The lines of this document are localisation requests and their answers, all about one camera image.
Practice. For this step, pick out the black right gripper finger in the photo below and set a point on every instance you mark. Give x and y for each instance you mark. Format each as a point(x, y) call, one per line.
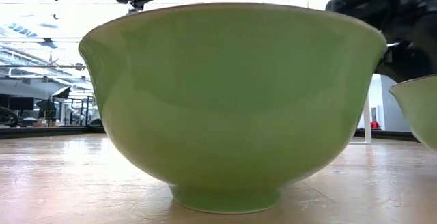
point(416, 63)

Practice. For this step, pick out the ceiling duct with vent slots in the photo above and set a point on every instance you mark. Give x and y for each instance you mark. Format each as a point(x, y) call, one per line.
point(20, 29)

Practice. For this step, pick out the black computer monitor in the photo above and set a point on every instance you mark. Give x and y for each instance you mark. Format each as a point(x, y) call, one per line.
point(21, 103)

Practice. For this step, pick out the white perforated metal shelf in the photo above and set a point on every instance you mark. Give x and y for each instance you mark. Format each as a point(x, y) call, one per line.
point(368, 121)

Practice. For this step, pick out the small red background object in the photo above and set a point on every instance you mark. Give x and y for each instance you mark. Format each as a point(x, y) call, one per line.
point(375, 125)

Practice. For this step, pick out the black studio light hood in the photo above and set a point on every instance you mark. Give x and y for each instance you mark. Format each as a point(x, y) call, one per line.
point(63, 92)

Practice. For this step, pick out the green floral ceramic bowl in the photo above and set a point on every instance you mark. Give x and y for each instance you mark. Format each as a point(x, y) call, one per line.
point(420, 114)
point(232, 97)

